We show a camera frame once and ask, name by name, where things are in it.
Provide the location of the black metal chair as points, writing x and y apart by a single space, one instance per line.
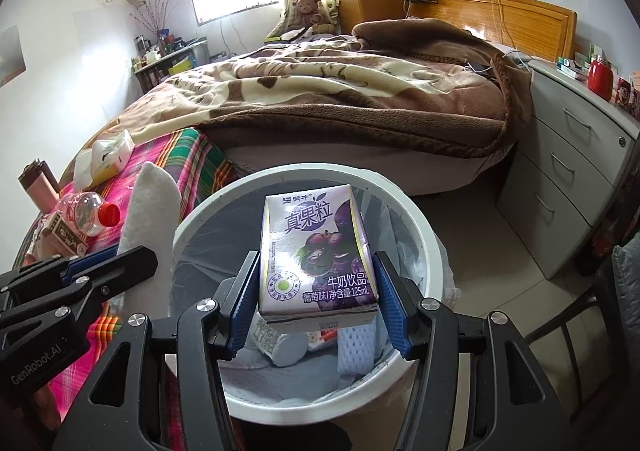
620 356

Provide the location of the white round waste bin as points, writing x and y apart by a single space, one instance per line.
300 413

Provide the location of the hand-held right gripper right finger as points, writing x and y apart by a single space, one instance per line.
390 306

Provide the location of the small brown white carton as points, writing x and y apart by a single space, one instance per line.
62 233

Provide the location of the brown teddy bear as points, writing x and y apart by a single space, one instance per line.
305 8

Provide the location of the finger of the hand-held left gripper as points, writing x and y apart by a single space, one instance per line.
137 263
95 263

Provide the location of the clear bottle with red cap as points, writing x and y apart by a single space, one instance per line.
107 215

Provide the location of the wooden headboard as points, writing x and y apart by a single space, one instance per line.
525 26

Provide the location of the pink mug with brown lid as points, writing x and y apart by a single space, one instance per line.
37 186

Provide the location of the plaid bed cloth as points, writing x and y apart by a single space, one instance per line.
200 151

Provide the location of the cluttered storage shelf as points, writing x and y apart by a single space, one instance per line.
170 63

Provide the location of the green flat pad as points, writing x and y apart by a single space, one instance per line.
280 36

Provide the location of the white foam block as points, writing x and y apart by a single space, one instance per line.
150 206

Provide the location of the purple drink carton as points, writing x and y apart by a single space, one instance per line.
310 241

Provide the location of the grey green padded jacket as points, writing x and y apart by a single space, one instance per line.
627 281

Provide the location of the white yogurt cup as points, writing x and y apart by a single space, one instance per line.
285 351

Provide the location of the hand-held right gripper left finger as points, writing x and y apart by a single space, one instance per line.
245 301

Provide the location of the brown patterned blanket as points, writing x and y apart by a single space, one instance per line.
325 96

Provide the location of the grey drawer nightstand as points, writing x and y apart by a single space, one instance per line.
575 156

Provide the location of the black phone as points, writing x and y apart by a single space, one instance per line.
480 66

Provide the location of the green white medicine box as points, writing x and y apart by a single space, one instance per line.
596 52

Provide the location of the slim white foam net sleeve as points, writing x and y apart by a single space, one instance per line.
355 351

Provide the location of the white tissue pack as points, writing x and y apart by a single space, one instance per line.
107 153

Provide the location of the flat white blue box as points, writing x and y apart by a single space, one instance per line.
572 67

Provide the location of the dried branches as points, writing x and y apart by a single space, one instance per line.
157 16

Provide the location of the printed red tin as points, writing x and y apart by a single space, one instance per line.
627 91

